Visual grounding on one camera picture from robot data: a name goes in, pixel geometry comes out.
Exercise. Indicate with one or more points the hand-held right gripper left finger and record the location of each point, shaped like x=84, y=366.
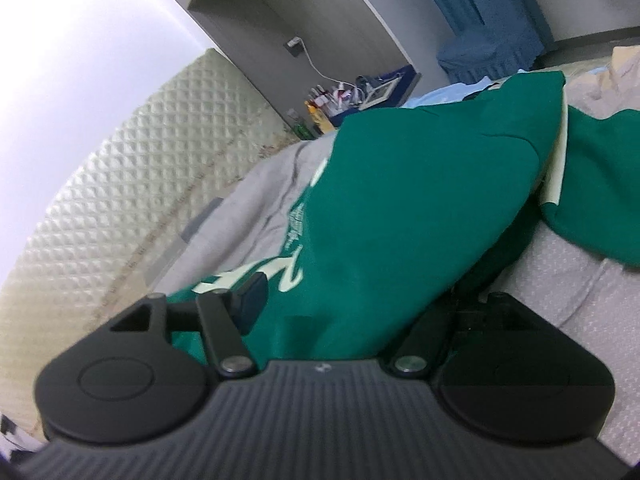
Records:
x=250, y=302

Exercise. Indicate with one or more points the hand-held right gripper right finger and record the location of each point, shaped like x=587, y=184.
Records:
x=430, y=330

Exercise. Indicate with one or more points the green hoodie with white print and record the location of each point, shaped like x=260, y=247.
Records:
x=400, y=185

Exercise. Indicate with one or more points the grey blanket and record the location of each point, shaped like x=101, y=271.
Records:
x=260, y=200

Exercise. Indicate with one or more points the cream quilted headboard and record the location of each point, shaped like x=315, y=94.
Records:
x=125, y=185

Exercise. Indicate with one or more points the grey wooden cabinet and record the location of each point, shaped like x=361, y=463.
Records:
x=260, y=20

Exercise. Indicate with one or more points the beige pillow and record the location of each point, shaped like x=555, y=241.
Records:
x=625, y=65

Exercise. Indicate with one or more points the white wall charger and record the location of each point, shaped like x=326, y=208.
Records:
x=294, y=44

